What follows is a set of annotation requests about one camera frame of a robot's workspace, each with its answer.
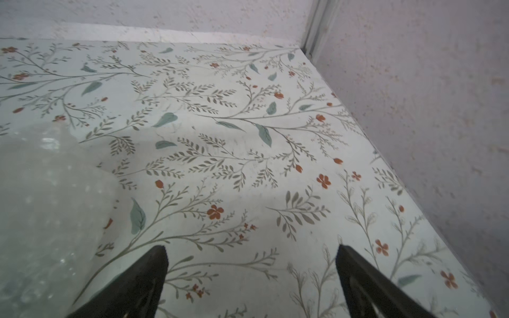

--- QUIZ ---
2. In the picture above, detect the bubble wrap sheet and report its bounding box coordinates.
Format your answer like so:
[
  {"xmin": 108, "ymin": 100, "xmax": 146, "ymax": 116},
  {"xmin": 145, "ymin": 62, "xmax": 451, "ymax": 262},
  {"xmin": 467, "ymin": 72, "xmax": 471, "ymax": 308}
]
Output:
[{"xmin": 1, "ymin": 122, "xmax": 118, "ymax": 317}]

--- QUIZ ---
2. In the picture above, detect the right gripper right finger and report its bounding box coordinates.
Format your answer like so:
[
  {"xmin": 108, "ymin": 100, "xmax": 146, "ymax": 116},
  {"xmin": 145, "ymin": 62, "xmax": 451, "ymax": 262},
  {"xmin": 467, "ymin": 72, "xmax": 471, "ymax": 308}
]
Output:
[{"xmin": 335, "ymin": 245, "xmax": 433, "ymax": 318}]

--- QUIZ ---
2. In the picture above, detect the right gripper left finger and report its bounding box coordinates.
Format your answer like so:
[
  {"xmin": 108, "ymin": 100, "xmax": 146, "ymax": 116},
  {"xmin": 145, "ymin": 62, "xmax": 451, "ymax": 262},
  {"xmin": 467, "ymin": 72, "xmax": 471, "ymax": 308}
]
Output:
[{"xmin": 68, "ymin": 245, "xmax": 168, "ymax": 318}]

